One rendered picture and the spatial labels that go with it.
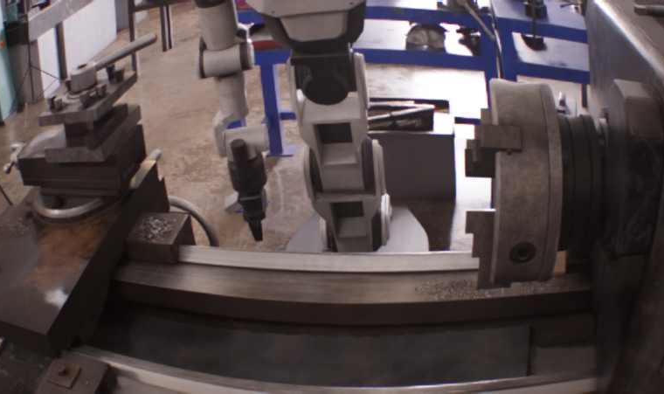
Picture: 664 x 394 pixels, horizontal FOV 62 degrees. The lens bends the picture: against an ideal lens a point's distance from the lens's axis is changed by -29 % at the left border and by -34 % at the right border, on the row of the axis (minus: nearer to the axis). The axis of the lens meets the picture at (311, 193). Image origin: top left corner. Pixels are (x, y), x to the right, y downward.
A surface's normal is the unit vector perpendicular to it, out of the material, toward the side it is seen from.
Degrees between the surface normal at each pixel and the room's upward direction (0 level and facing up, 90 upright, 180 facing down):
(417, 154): 90
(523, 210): 76
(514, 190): 67
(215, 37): 110
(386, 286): 0
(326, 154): 35
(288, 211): 0
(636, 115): 42
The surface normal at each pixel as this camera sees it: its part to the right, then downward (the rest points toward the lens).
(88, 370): -0.11, -0.87
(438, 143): -0.16, 0.49
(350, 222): -0.14, -0.35
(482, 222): -0.23, 0.20
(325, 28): 0.04, 0.76
